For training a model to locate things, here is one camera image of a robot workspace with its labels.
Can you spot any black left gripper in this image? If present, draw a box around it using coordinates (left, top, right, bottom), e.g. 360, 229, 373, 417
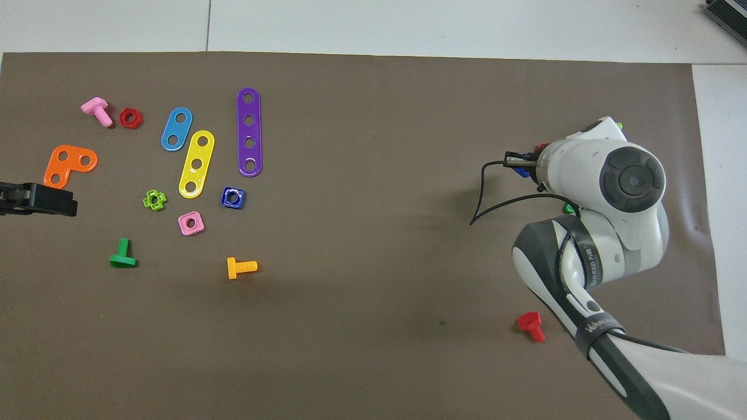
0, 182, 79, 218

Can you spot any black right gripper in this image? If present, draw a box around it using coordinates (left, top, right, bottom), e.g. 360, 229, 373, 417
504, 143, 553, 191

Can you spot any orange three-hole corner plate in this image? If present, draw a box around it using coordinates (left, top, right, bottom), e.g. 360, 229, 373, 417
44, 145, 99, 191

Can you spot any green plastic bolt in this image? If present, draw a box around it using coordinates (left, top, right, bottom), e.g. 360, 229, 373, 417
109, 238, 138, 269

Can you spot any pink plastic bolt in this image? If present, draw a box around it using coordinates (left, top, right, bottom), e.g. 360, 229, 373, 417
81, 97, 114, 128

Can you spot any pink square nut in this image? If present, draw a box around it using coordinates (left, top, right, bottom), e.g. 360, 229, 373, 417
177, 211, 205, 236

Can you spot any blue two-hole plate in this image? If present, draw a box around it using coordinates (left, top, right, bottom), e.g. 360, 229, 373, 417
160, 107, 194, 152

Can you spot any yellow three-hole plate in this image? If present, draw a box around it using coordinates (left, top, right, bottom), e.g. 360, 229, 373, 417
178, 129, 215, 200

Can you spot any red plastic bolt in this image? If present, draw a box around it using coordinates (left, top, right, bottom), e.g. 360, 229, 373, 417
517, 311, 546, 343

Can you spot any orange plastic bolt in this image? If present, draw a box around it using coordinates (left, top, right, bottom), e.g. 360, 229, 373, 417
226, 257, 259, 281

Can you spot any purple four-hole plate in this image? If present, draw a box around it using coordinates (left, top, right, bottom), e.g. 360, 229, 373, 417
236, 87, 263, 177

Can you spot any brown table mat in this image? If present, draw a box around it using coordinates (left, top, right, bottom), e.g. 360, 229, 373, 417
0, 51, 726, 420

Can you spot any grey ribbed device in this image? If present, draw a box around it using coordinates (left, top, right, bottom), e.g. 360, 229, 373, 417
702, 0, 747, 33

